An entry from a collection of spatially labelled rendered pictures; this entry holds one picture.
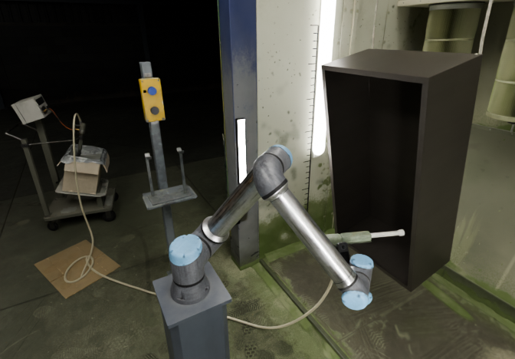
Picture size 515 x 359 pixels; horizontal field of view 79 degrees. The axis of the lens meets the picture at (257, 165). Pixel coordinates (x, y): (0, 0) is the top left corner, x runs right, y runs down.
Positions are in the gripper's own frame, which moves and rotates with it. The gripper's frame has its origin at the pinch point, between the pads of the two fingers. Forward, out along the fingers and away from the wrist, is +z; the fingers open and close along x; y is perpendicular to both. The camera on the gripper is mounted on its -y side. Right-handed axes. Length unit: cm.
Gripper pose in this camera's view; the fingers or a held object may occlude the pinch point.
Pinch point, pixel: (333, 242)
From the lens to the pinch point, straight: 170.9
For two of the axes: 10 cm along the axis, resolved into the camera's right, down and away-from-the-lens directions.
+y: 0.8, 9.2, 3.9
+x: 9.9, -1.1, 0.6
